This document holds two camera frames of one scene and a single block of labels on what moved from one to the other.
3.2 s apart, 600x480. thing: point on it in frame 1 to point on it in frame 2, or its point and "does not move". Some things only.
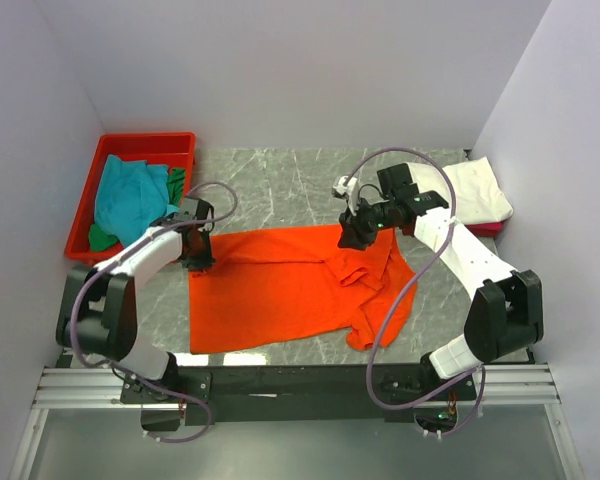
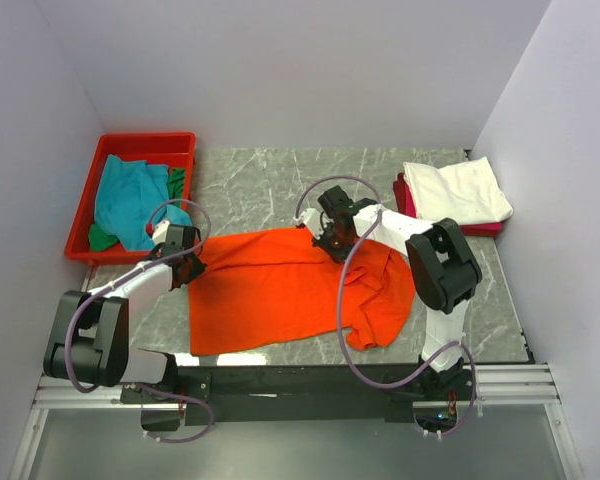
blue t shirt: [132, 197] does not move
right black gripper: [353, 228] to [337, 255]
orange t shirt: [285, 281] does not move
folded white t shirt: [479, 198] does not move
